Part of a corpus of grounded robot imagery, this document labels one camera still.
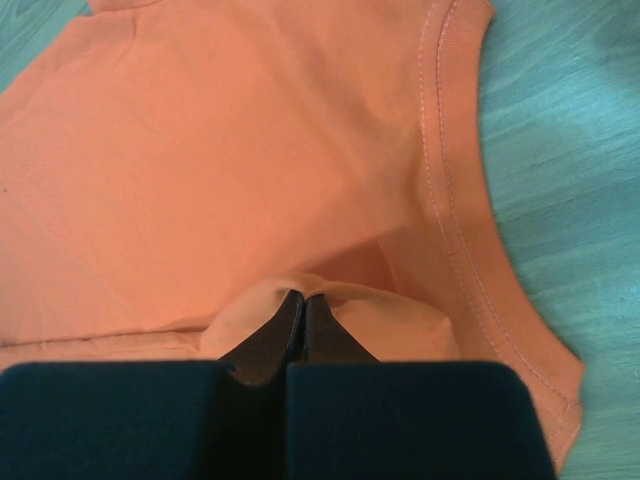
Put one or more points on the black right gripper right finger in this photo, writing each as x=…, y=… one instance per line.
x=350, y=416

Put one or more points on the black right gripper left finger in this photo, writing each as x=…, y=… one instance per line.
x=155, y=419

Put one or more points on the orange t-shirt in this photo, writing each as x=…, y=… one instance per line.
x=171, y=169

